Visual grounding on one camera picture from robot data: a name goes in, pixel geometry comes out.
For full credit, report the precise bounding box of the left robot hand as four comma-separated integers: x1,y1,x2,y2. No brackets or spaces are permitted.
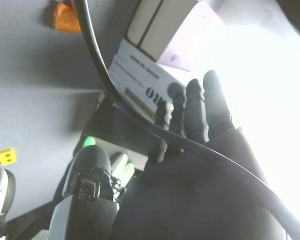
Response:
48,69,289,240

